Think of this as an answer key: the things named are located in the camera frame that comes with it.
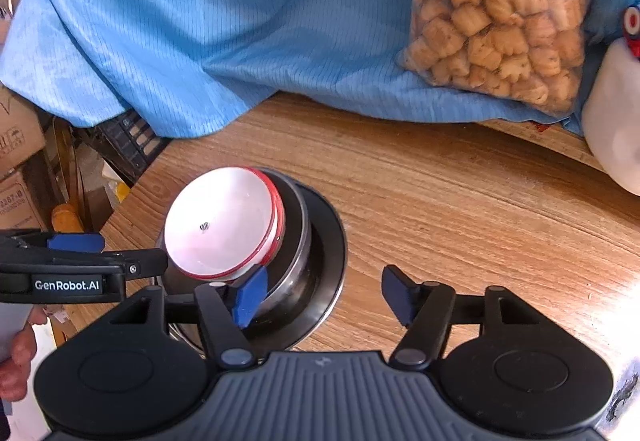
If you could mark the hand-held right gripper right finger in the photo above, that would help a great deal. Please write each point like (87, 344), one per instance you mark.
(397, 293)

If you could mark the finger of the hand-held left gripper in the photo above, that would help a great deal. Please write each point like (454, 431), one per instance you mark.
(75, 242)
(142, 263)

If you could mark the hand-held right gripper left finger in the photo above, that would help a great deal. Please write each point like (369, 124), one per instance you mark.
(250, 296)

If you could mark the stainless steel bowl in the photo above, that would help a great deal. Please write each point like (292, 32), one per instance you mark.
(327, 261)

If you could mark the white red-rimmed bowl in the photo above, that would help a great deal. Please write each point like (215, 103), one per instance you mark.
(281, 221)
(220, 221)

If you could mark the person's left hand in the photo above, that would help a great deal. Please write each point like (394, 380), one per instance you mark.
(22, 351)

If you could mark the cardboard box black text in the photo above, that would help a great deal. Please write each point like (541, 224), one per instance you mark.
(20, 201)

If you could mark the yellow plastic object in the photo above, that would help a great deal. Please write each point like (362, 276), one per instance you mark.
(123, 192)

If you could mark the black plastic crate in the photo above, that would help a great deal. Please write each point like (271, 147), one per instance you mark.
(125, 141)

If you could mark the cardboard box red print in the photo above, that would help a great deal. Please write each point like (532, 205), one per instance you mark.
(17, 131)

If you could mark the blue cloth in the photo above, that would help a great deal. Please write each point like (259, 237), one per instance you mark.
(200, 21)

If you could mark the white jug blue lid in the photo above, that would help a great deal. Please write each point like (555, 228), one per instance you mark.
(615, 121)

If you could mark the clear bag of biscuits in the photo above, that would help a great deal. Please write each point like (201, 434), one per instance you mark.
(500, 21)

